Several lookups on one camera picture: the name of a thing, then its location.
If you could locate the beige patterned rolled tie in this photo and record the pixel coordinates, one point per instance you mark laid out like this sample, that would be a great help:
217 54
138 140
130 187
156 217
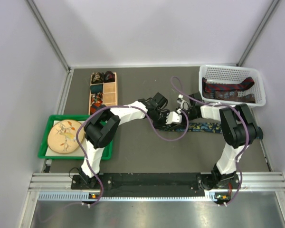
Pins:
97 78

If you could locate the wooden compartment box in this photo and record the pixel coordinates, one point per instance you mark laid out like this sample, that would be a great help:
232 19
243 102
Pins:
110 93

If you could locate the brown patterned tie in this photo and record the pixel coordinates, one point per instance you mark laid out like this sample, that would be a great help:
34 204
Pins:
230 96

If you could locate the round wooden embroidered plate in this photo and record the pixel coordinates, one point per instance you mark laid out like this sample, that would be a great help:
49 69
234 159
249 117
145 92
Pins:
62 136

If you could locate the dark green rolled tie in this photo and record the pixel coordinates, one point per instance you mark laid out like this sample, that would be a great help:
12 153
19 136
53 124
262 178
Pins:
94 89

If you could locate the red striped tie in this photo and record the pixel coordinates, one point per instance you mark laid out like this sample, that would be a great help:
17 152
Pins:
215 87

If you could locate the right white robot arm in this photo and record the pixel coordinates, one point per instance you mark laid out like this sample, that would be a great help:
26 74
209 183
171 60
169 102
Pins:
230 116

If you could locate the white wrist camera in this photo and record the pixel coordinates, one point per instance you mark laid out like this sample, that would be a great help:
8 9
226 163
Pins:
184 105
174 117

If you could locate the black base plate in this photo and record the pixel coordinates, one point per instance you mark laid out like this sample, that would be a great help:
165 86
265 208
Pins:
112 181

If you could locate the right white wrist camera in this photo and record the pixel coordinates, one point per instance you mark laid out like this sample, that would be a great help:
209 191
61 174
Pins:
184 105

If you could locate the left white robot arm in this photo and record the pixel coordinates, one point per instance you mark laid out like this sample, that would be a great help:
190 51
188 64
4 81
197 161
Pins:
101 129

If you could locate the green plastic tray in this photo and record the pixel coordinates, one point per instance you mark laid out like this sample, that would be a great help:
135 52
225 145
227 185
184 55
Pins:
50 123

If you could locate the white plastic basket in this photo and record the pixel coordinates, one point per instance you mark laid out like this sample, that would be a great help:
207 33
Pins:
233 75

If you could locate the blue floral tie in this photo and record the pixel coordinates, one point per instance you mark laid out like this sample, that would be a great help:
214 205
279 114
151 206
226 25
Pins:
198 127

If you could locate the orange blue rolled tie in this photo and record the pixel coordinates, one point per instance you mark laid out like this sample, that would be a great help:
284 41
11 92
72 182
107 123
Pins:
95 107

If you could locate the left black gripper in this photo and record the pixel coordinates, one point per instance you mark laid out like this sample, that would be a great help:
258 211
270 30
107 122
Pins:
162 125

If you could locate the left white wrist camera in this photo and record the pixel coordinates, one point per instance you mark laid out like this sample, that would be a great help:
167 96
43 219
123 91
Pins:
174 117

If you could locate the dark red rolled tie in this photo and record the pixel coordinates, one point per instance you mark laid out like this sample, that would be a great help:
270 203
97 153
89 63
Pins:
109 76

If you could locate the multicolour patterned rolled tie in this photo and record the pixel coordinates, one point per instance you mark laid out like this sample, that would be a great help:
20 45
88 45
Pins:
97 98

